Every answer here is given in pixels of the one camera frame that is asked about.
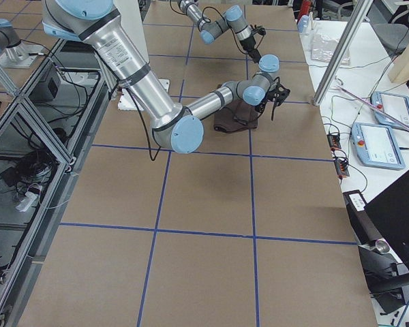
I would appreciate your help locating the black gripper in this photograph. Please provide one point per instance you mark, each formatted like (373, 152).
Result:
(249, 44)
(263, 107)

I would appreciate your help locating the brown t-shirt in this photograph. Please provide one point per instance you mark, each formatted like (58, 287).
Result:
(235, 117)

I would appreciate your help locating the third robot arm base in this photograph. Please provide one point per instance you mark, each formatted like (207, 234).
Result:
(14, 53)

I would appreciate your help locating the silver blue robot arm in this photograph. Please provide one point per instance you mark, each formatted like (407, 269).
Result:
(211, 24)
(174, 126)

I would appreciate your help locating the silver foil bag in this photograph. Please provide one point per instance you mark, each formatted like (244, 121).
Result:
(323, 47)

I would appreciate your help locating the white reacher grabber tool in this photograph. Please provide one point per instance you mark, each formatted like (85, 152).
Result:
(377, 109)

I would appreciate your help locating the near blue teach pendant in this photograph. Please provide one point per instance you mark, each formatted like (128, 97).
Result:
(376, 146)

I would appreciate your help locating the blue teach pendant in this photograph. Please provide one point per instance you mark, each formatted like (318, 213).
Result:
(376, 146)
(393, 104)

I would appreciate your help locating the far blue teach pendant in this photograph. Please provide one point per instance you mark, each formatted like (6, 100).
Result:
(393, 104)

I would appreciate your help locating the wooden plank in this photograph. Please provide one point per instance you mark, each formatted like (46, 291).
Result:
(400, 71)

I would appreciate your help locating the black box with label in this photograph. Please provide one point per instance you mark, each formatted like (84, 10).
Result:
(364, 228)

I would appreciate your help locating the black monitor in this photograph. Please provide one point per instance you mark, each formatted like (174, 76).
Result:
(389, 212)

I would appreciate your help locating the white power strip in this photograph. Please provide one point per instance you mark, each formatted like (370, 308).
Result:
(27, 201)

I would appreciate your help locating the aluminium frame post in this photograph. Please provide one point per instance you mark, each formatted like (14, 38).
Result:
(360, 11)

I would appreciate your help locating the aluminium frame rack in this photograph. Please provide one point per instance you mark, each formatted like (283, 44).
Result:
(49, 113)

